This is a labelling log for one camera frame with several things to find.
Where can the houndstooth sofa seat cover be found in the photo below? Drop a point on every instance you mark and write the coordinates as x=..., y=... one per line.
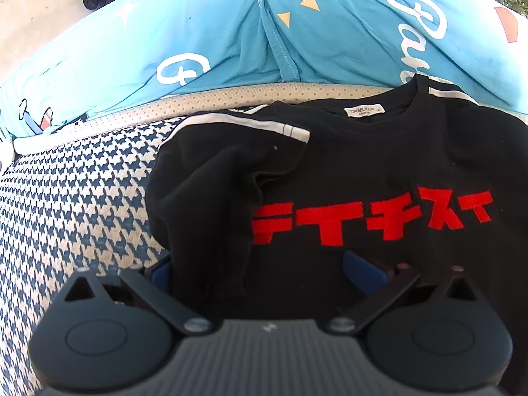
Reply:
x=82, y=214

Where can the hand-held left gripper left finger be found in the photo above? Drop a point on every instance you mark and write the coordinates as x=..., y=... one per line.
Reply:
x=161, y=274

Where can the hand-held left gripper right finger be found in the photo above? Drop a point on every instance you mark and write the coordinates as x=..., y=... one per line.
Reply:
x=365, y=274

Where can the blue printed sofa cover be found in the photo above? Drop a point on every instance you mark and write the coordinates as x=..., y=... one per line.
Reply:
x=185, y=29

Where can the black t-shirt with red print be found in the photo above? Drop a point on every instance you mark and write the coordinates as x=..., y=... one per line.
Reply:
x=371, y=152

